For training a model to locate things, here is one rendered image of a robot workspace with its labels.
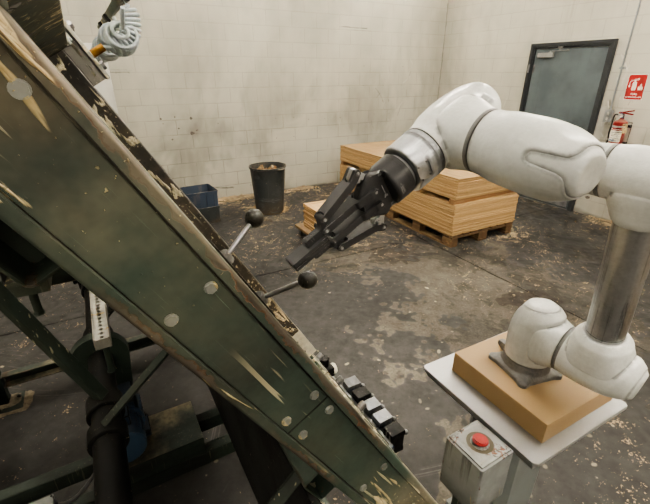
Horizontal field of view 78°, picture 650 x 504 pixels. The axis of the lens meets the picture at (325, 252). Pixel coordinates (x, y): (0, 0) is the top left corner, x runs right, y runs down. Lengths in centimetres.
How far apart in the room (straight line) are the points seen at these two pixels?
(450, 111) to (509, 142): 12
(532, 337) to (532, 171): 96
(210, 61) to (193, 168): 148
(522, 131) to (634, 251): 66
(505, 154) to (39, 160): 54
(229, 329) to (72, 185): 22
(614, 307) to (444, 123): 81
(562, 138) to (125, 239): 53
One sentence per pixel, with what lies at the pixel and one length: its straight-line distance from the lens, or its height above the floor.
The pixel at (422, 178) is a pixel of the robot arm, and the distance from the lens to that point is 67.
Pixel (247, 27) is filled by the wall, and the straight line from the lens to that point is 644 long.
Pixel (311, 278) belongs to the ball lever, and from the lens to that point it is 76.
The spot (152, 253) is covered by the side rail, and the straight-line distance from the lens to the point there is 42.
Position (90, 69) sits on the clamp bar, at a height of 181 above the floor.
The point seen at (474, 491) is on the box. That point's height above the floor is 85.
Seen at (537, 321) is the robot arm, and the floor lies 107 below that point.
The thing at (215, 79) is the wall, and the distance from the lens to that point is 627.
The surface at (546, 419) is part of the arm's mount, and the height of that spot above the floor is 83.
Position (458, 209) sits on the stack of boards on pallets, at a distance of 458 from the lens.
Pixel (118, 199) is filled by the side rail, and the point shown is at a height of 170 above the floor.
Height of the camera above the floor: 181
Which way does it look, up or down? 24 degrees down
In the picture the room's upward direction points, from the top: straight up
